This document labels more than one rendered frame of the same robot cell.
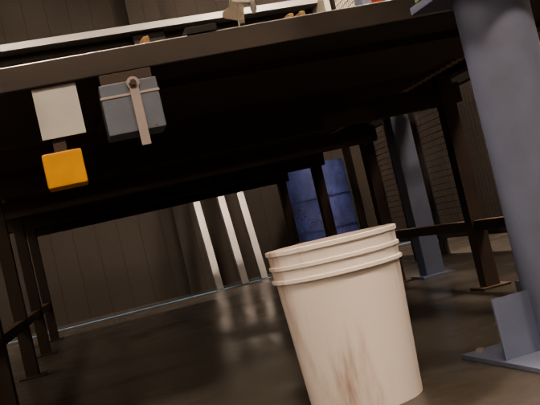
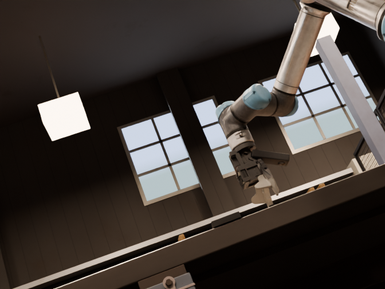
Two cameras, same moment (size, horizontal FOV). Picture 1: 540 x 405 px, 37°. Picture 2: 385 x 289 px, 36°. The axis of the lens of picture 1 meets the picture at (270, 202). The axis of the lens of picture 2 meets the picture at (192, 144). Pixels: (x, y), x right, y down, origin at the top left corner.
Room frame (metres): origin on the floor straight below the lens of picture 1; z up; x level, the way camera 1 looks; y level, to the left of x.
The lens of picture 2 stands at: (0.47, -0.12, 0.52)
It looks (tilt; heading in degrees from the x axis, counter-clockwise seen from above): 23 degrees up; 7
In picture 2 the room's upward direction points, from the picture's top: 22 degrees counter-clockwise
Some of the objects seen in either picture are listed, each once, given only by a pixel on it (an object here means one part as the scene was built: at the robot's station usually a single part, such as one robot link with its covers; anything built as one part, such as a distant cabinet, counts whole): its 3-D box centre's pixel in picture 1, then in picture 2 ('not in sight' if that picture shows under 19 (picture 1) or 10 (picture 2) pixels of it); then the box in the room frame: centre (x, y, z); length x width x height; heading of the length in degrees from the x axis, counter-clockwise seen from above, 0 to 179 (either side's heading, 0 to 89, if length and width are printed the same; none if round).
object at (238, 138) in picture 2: not in sight; (241, 141); (2.18, -0.04, 1.19); 0.08 x 0.08 x 0.05
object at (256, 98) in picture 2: not in sight; (255, 103); (2.14, -0.13, 1.27); 0.11 x 0.11 x 0.08; 52
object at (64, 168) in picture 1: (58, 137); not in sight; (1.88, 0.44, 0.74); 0.09 x 0.08 x 0.24; 103
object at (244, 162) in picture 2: not in sight; (249, 166); (2.18, -0.03, 1.11); 0.09 x 0.08 x 0.12; 106
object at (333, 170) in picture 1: (323, 211); not in sight; (7.58, -0.46, 0.46); 0.59 x 0.59 x 0.92
